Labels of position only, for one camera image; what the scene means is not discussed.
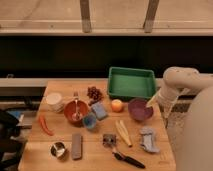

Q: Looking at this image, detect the orange-brown bowl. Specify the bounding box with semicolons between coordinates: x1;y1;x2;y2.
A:
64;100;89;127

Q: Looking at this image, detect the green plastic tray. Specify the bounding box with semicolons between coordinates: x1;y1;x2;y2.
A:
107;67;157;100

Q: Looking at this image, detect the purple bowl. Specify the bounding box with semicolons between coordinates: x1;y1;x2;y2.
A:
128;98;154;121

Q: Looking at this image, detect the red chili pepper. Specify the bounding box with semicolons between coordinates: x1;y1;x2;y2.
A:
39;115;54;136

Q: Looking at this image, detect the blue sponge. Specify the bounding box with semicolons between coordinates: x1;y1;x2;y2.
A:
91;102;108;120

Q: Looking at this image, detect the black chair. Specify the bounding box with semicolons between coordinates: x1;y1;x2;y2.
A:
0;109;22;171

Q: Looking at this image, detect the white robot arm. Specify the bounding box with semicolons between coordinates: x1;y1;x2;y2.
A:
157;67;213;171

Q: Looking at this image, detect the metal fork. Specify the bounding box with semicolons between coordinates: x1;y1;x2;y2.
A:
74;91;81;120

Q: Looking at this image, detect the yellow-red apple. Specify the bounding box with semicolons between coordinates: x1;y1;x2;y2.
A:
111;99;124;112

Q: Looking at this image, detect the grey-blue cloth toy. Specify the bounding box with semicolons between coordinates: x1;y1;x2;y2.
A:
140;126;160;153

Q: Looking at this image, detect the yellow banana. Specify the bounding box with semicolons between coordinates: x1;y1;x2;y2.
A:
115;120;132;147

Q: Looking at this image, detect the bunch of dark grapes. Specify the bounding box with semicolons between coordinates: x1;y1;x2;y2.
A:
87;86;103;105

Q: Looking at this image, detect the small metal cup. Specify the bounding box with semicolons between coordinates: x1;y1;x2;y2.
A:
50;142;66;158

